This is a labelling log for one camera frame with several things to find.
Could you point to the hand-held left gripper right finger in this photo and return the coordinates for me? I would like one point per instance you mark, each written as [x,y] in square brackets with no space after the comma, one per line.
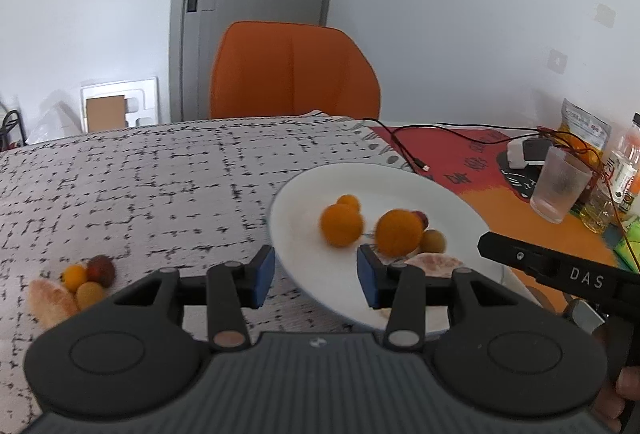
[367,279]

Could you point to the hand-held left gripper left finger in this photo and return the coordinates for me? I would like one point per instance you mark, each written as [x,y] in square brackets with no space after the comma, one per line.
[263,276]

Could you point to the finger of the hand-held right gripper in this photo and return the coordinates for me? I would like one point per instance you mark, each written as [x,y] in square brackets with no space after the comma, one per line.
[505,251]

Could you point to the large orange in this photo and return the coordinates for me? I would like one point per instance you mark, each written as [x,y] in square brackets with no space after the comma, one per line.
[341,225]
[399,232]

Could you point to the white plate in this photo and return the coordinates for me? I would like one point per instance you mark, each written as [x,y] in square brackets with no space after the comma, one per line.
[305,234]

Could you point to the peeled pomelo segment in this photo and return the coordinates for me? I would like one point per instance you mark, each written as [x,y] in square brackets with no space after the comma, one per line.
[50,301]
[434,263]

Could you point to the yellow plum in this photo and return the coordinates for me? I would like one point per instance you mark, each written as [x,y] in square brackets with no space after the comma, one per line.
[90,294]
[433,241]

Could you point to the small tangerine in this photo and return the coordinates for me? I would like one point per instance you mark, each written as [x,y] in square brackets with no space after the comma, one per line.
[75,276]
[348,202]

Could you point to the red plum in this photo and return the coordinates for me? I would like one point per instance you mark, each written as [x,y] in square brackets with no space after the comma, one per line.
[421,217]
[101,270]

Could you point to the person's right hand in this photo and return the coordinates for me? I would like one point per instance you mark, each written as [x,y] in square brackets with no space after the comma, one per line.
[627,384]

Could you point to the green packet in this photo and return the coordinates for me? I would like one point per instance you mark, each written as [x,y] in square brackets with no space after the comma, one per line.
[630,241]

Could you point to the yellow oil bottle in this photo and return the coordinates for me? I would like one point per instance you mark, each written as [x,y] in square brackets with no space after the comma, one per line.
[597,210]

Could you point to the frosted plastic cup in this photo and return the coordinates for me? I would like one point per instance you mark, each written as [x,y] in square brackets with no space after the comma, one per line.
[559,186]

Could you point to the white and black power adapter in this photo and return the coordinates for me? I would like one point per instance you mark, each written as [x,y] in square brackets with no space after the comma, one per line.
[525,154]

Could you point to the red and orange table mat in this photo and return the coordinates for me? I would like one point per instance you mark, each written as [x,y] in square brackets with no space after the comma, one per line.
[465,154]

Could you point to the orange juice bottle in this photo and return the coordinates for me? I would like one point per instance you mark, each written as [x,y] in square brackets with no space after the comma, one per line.
[629,159]

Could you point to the black patterned white tablecloth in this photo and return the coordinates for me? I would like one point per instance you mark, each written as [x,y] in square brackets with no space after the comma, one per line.
[150,184]

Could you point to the snack packet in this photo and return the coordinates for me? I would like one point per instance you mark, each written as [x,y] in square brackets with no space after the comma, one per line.
[582,123]

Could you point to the orange chair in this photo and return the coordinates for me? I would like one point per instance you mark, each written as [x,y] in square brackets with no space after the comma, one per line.
[290,74]

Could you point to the white foam packaging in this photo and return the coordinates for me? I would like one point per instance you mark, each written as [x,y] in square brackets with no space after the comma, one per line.
[140,96]

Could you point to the brown cardboard piece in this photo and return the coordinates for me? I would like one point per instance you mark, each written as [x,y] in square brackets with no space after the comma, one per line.
[105,113]

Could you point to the grey door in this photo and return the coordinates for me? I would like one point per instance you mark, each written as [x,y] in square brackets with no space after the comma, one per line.
[260,14]

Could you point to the clear plastic bag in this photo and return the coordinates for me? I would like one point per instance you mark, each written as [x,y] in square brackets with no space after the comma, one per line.
[47,120]

